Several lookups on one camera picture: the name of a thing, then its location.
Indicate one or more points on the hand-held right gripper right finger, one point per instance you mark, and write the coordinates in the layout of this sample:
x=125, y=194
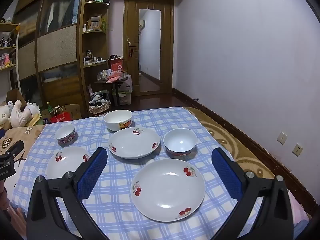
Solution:
x=226, y=172

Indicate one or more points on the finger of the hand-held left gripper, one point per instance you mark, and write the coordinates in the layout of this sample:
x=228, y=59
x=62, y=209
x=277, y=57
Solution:
x=15, y=148

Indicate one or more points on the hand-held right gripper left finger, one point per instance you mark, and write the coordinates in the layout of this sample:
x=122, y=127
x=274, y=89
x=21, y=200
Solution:
x=91, y=172

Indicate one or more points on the white cherry print plate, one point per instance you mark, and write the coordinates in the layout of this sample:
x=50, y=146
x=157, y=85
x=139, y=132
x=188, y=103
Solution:
x=133, y=143
x=167, y=192
x=67, y=162

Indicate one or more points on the small red patterned bowl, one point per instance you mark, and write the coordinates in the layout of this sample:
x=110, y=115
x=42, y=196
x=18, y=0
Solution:
x=65, y=133

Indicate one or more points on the medium red patterned bowl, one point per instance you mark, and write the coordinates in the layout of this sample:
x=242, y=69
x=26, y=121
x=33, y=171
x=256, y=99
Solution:
x=180, y=140

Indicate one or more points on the large white cartoon print bowl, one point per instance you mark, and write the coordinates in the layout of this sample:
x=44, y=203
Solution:
x=117, y=120

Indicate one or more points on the beige plush toy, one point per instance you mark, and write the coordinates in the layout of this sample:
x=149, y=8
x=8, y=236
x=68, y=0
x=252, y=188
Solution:
x=18, y=116

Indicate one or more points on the cream plush toy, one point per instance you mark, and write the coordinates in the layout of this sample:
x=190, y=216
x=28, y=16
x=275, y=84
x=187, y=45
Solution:
x=5, y=116

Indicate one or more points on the open cardboard box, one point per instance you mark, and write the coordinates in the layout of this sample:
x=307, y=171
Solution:
x=15, y=96

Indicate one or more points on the green bottle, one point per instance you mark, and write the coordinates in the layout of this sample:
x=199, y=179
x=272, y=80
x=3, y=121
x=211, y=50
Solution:
x=49, y=107

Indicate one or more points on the red shopping bag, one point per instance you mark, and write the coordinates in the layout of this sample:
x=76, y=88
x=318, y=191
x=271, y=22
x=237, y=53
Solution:
x=61, y=118

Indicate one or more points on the wicker basket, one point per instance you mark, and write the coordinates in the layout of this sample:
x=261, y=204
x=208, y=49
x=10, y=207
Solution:
x=100, y=110

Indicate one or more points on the brown cardboard box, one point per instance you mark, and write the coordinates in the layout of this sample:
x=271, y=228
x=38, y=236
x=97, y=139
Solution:
x=75, y=111

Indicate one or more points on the clear plastic storage box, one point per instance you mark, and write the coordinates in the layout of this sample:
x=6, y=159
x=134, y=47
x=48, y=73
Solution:
x=124, y=98

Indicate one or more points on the yellow bookshelf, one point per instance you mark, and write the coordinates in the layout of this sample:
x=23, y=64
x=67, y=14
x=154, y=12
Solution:
x=7, y=67

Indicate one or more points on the small dark side table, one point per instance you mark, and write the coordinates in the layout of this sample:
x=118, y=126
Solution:
x=115, y=92

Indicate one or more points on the blue plaid cloth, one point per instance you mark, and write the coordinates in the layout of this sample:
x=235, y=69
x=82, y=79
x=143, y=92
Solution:
x=160, y=120

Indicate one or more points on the white plastic bag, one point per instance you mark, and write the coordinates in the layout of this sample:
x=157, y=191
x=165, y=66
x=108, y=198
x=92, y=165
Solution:
x=127, y=83

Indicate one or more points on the pink paper packet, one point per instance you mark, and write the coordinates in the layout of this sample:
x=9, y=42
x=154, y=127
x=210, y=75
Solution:
x=113, y=78

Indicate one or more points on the wooden door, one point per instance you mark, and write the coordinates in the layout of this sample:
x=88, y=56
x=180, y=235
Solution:
x=131, y=80

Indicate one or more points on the red paper bag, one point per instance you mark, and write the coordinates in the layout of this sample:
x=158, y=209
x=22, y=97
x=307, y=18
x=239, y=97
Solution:
x=116, y=66

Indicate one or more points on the wooden wardrobe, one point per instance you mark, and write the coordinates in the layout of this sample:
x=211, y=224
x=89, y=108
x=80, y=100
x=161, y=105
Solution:
x=57, y=42

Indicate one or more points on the wooden corner shelf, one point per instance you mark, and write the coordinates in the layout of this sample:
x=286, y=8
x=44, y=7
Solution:
x=85, y=55

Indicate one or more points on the door mirror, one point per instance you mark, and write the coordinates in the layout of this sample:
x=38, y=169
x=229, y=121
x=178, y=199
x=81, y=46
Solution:
x=149, y=50

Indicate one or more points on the white wall socket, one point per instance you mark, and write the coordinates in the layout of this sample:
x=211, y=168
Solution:
x=282, y=138
x=297, y=149

